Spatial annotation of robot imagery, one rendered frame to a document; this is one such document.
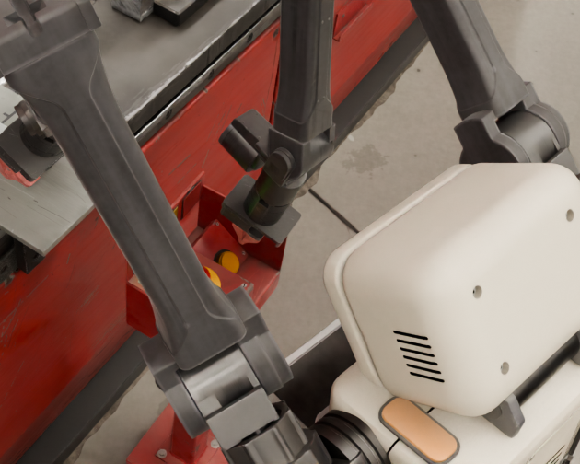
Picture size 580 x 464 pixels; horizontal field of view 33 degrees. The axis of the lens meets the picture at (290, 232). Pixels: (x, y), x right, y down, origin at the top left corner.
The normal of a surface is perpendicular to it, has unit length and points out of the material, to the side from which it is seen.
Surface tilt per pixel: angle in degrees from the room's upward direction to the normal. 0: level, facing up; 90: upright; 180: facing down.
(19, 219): 0
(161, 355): 18
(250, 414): 42
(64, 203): 0
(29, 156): 31
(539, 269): 48
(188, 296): 71
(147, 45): 0
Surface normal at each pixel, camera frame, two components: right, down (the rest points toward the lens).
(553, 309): 0.59, 0.06
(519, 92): 0.61, -0.16
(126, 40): 0.12, -0.60
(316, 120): 0.76, 0.43
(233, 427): 0.21, 0.08
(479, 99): -0.71, 0.23
